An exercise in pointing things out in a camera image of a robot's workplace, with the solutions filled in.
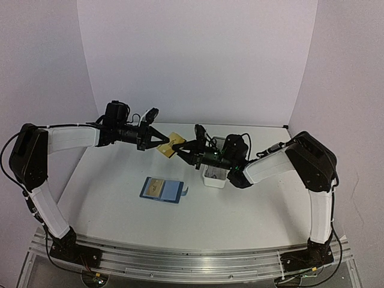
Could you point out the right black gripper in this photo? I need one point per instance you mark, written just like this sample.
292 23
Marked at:
191 156

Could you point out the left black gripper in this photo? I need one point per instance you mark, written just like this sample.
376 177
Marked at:
144 132

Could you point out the gold credit card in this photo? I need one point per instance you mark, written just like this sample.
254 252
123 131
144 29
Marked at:
154 188
166 149

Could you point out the blue card holder wallet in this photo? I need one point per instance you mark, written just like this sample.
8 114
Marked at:
171 193

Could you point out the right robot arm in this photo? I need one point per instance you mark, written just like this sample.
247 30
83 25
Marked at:
314 163

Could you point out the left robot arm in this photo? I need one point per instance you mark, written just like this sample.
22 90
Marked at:
31 162

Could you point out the white plastic tray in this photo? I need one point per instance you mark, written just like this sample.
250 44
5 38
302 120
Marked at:
213 175

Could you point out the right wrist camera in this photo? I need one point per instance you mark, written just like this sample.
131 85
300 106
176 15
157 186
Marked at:
201 134

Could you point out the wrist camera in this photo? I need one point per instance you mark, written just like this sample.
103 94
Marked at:
149 116
201 134

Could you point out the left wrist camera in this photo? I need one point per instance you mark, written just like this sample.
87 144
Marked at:
149 116

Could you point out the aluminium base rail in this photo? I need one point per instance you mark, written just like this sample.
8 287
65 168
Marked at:
172 265

